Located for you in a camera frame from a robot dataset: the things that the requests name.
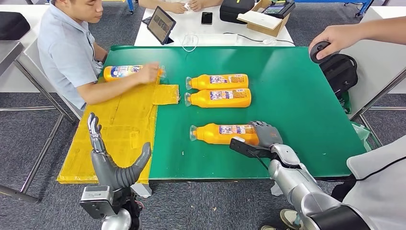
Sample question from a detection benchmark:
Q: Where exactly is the person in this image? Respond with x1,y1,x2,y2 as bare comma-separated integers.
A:
260,16,406,230
37,0,161,112

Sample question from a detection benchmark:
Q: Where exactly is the black bag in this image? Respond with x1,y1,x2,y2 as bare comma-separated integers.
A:
0,11,31,41

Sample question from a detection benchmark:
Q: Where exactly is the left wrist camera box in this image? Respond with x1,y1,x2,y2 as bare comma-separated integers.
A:
79,185,118,220

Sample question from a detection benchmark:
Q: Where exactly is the black zip case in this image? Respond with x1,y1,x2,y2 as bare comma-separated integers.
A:
219,0,255,24

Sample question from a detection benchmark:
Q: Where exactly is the orange detergent bottle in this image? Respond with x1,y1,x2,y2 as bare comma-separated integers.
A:
184,88,252,109
103,65,166,82
185,73,249,91
189,123,261,146

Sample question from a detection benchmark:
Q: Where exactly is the black backpack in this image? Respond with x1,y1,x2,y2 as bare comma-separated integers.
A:
318,53,359,99

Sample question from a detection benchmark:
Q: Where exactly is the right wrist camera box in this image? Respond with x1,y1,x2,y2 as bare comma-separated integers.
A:
229,136,277,160

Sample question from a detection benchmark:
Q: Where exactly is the white flat box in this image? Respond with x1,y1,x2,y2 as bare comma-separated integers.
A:
192,33,238,46

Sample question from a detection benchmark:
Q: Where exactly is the yellow taped cardboard sheet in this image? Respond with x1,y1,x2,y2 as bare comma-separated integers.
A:
57,76,181,185

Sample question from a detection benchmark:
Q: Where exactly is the white flat board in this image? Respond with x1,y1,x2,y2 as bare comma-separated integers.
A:
237,10,284,30

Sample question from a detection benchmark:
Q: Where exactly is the white cable loop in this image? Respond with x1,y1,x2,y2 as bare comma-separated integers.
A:
181,33,200,52

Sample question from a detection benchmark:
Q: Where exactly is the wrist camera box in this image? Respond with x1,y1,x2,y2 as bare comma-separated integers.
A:
79,185,118,220
229,136,277,160

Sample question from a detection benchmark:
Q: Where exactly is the black round device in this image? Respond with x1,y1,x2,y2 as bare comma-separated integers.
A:
310,40,332,64

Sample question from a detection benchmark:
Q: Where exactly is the white table with metal legs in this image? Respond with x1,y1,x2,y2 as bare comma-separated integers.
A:
339,6,406,148

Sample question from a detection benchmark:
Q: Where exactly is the clear plastic bag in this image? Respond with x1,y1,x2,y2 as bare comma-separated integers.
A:
351,122,373,152

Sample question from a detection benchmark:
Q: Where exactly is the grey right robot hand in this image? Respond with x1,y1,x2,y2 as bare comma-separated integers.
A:
248,120,283,149

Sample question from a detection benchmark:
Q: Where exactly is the white table leg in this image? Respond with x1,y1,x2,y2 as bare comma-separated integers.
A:
130,183,153,199
270,181,283,197

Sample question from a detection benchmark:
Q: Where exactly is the brown cardboard box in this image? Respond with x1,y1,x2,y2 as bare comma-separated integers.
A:
247,0,291,38

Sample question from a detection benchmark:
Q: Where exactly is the white table with metal frame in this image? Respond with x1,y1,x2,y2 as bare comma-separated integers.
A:
0,4,83,204

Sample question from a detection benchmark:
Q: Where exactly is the black device with screen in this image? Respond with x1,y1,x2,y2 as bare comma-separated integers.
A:
262,0,296,19

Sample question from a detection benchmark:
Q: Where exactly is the green table mat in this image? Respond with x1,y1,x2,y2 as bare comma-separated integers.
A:
104,46,367,181

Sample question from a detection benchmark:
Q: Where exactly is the black cable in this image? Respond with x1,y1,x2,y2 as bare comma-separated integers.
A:
222,32,295,46

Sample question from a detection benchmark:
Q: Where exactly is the black tablet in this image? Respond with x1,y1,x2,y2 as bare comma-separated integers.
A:
147,5,177,46

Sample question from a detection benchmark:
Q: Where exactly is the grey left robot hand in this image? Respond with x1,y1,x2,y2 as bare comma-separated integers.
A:
87,113,152,190

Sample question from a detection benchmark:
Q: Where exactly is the blue metal frame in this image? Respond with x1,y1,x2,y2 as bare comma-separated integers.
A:
293,0,375,18

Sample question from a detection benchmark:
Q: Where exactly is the green bag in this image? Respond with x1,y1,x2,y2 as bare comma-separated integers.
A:
338,91,352,114

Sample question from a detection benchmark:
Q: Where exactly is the person's right hand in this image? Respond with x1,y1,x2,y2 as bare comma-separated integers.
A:
136,62,160,85
308,24,364,61

